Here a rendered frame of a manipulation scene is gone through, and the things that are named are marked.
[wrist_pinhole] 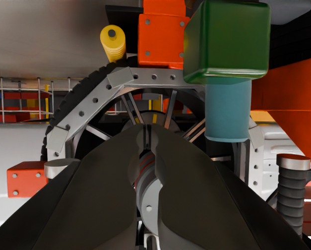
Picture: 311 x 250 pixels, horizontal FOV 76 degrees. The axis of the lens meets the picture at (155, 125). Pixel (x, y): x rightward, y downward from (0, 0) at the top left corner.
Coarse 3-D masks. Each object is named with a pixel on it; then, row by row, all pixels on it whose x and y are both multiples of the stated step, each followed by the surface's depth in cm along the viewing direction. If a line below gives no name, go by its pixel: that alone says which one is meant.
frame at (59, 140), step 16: (112, 80) 46; (128, 80) 47; (144, 80) 48; (160, 80) 48; (176, 80) 49; (96, 96) 46; (112, 96) 48; (80, 112) 50; (96, 112) 51; (64, 128) 46; (80, 128) 51; (256, 128) 52; (48, 144) 46; (64, 144) 46; (240, 144) 57; (256, 144) 52; (48, 160) 46; (240, 160) 57; (256, 160) 53; (240, 176) 57; (256, 176) 53; (256, 192) 54
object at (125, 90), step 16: (128, 96) 58; (176, 96) 60; (192, 96) 60; (128, 112) 58; (192, 112) 81; (96, 128) 58; (192, 128) 61; (80, 144) 59; (208, 144) 81; (224, 144) 66; (224, 160) 63
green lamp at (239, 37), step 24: (216, 0) 10; (240, 0) 10; (192, 24) 12; (216, 24) 10; (240, 24) 10; (264, 24) 10; (192, 48) 12; (216, 48) 10; (240, 48) 10; (264, 48) 11; (192, 72) 12; (216, 72) 10; (240, 72) 11; (264, 72) 11
